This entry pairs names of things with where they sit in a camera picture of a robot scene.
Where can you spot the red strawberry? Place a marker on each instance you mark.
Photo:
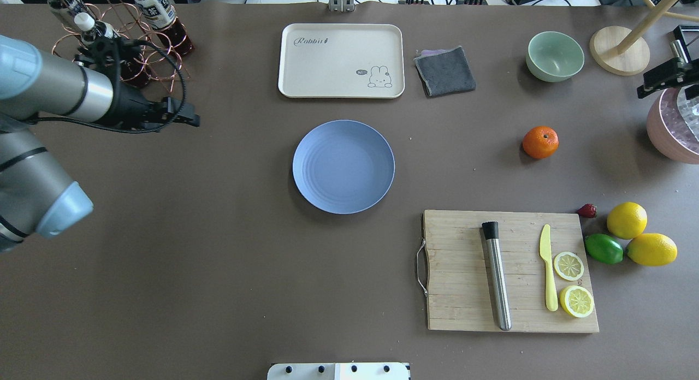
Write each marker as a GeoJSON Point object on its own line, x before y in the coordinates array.
{"type": "Point", "coordinates": [587, 211]}

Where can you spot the pink bowl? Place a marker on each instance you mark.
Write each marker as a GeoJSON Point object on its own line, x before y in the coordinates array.
{"type": "Point", "coordinates": [668, 131]}

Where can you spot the dark drink bottle two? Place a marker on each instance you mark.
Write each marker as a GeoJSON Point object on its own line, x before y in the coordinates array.
{"type": "Point", "coordinates": [91, 29]}

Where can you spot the lemon slice lower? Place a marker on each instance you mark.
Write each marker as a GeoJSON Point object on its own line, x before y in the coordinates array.
{"type": "Point", "coordinates": [569, 266]}

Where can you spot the dark drink bottle three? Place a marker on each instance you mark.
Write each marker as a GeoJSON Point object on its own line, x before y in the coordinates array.
{"type": "Point", "coordinates": [163, 20]}

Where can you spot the grey folded cloth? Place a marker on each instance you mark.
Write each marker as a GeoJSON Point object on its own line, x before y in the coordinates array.
{"type": "Point", "coordinates": [445, 71]}

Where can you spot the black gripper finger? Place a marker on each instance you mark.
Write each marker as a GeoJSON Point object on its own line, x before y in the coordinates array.
{"type": "Point", "coordinates": [172, 110]}

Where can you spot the whole lemon near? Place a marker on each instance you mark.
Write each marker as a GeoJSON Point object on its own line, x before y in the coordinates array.
{"type": "Point", "coordinates": [652, 249]}

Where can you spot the green lime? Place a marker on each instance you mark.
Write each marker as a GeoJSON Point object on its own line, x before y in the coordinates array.
{"type": "Point", "coordinates": [604, 248]}

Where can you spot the whole lemon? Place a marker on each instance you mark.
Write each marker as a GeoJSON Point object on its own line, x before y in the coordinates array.
{"type": "Point", "coordinates": [652, 249]}
{"type": "Point", "coordinates": [627, 220]}

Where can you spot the orange fruit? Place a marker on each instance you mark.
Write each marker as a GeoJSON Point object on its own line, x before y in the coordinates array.
{"type": "Point", "coordinates": [540, 142]}

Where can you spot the whole lemon far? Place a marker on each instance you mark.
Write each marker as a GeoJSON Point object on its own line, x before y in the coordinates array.
{"type": "Point", "coordinates": [627, 220]}

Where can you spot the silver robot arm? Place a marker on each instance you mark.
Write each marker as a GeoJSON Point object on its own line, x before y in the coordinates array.
{"type": "Point", "coordinates": [38, 195]}

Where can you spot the steel ice scoop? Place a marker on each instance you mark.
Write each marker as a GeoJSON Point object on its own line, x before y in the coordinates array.
{"type": "Point", "coordinates": [689, 104]}

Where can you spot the copper wire bottle rack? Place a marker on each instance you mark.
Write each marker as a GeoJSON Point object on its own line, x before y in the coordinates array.
{"type": "Point", "coordinates": [163, 65]}

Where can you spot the lemon slice upper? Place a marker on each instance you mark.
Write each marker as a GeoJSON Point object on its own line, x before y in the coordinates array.
{"type": "Point", "coordinates": [577, 301]}

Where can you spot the steel muddler with black tip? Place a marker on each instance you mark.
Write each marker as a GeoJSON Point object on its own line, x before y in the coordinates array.
{"type": "Point", "coordinates": [491, 235]}

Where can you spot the wooden cup tree stand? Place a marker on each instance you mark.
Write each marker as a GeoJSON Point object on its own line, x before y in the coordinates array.
{"type": "Point", "coordinates": [623, 51]}

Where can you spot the cream rabbit tray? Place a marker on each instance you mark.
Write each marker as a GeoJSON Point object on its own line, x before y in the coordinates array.
{"type": "Point", "coordinates": [341, 60]}

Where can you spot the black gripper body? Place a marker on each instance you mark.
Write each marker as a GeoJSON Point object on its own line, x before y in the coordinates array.
{"type": "Point", "coordinates": [130, 105]}

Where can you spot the yellow plastic knife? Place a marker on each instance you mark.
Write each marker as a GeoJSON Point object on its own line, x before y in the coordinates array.
{"type": "Point", "coordinates": [545, 252]}

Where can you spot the lemon slice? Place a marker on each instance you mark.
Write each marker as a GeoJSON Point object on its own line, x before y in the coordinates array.
{"type": "Point", "coordinates": [577, 301]}
{"type": "Point", "coordinates": [569, 266]}

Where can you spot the green bowl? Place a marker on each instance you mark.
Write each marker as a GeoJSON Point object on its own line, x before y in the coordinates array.
{"type": "Point", "coordinates": [554, 57]}

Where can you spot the dark drink bottle one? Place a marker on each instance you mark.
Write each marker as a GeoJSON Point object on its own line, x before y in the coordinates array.
{"type": "Point", "coordinates": [67, 10]}

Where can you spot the blue plate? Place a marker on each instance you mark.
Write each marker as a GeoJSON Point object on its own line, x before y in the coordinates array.
{"type": "Point", "coordinates": [343, 167]}

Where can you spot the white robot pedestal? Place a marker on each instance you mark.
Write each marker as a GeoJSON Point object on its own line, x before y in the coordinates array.
{"type": "Point", "coordinates": [352, 370]}

